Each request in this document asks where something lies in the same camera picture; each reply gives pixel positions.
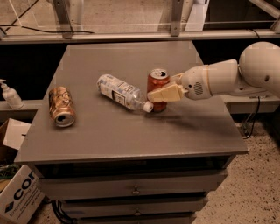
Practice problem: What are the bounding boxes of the black cable on ledge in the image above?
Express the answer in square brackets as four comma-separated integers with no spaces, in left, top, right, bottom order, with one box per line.
[0,24,95,35]

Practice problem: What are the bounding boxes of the red coke can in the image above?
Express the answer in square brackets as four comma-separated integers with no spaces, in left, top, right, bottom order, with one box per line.
[147,68,170,112]

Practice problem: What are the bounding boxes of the grey drawer cabinet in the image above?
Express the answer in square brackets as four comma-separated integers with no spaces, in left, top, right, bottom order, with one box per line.
[16,41,247,224]

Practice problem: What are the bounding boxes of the right metal bracket post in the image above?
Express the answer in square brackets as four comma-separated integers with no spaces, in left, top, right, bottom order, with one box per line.
[170,0,184,37]

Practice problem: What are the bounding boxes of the white pump dispenser bottle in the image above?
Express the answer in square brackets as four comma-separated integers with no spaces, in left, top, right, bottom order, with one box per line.
[0,79,24,109]

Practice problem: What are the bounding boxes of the white cardboard box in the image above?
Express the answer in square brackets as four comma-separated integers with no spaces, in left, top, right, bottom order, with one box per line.
[0,118,45,224]

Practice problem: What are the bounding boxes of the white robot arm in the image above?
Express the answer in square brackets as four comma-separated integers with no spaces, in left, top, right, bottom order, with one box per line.
[147,42,280,102]

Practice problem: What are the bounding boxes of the clear plastic water bottle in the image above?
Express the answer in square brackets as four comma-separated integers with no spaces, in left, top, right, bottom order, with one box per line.
[96,74,154,113]

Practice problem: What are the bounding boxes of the metal bracket post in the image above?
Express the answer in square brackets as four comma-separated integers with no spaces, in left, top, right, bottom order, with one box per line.
[170,0,184,37]
[52,0,73,39]

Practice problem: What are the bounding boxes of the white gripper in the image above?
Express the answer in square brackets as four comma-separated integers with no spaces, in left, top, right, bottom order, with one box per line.
[147,66,211,102]

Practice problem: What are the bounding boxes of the gold crushed soda can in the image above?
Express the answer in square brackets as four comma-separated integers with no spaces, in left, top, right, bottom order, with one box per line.
[49,87,76,128]

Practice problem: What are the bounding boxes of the left metal bracket post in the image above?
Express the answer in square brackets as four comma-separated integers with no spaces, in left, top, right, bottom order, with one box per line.
[52,0,73,39]

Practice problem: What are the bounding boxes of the black cables under cabinet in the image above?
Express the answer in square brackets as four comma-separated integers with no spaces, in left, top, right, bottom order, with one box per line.
[51,199,77,224]

